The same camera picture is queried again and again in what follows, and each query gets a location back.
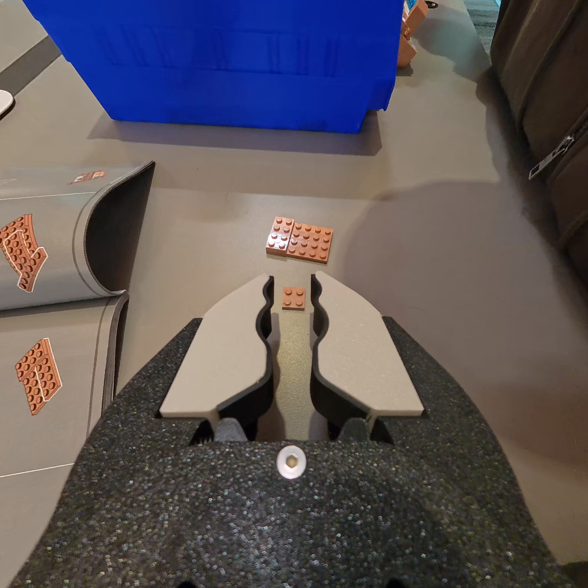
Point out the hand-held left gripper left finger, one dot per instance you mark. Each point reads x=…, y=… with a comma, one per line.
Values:
x=220, y=349

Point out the dark fabric bag with zipper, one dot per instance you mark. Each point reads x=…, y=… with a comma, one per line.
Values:
x=546, y=92

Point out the grey lego instruction booklet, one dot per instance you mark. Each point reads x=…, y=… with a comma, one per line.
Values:
x=46, y=262

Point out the small brown square lego plate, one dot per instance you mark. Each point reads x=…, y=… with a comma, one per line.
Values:
x=294, y=298

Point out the large brown square lego plate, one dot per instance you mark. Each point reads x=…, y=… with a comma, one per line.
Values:
x=311, y=242

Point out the orange box behind bin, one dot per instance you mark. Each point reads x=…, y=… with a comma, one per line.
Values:
x=407, y=46

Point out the blue plastic bin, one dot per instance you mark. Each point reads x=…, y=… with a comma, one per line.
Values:
x=229, y=69

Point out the white flat object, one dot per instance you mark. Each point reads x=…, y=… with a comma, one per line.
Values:
x=5, y=103

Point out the dark brown lego plate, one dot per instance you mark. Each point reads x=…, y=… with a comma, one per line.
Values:
x=278, y=236

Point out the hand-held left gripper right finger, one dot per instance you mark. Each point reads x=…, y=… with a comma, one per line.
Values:
x=363, y=358

